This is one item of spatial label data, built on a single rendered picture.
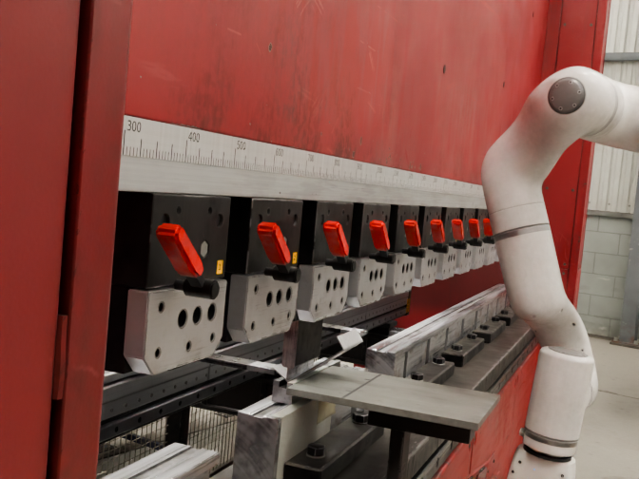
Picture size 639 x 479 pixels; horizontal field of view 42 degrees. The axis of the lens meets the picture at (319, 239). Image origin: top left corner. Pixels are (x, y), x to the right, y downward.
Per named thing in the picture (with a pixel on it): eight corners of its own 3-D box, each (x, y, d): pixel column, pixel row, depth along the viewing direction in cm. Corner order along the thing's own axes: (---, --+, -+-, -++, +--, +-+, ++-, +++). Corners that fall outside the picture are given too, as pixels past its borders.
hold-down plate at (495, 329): (490, 343, 237) (491, 333, 237) (471, 340, 239) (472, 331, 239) (505, 330, 265) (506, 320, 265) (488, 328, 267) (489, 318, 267)
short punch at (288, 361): (293, 382, 117) (299, 316, 117) (280, 380, 118) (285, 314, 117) (318, 370, 126) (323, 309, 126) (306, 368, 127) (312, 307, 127)
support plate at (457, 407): (477, 431, 104) (478, 423, 104) (285, 394, 113) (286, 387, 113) (499, 401, 121) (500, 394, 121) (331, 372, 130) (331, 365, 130)
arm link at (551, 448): (515, 428, 129) (512, 447, 130) (571, 446, 125) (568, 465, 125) (529, 417, 137) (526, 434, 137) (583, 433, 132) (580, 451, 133)
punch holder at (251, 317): (242, 346, 92) (255, 198, 91) (176, 335, 95) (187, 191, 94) (294, 329, 106) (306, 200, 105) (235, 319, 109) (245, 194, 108)
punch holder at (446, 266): (440, 280, 185) (448, 207, 184) (404, 276, 188) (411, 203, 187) (455, 276, 199) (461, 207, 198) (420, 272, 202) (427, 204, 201)
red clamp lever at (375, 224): (387, 219, 126) (396, 258, 133) (361, 216, 127) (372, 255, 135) (384, 228, 125) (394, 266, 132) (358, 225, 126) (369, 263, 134)
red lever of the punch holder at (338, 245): (343, 219, 107) (357, 264, 114) (314, 216, 108) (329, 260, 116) (339, 230, 106) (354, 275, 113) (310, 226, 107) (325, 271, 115)
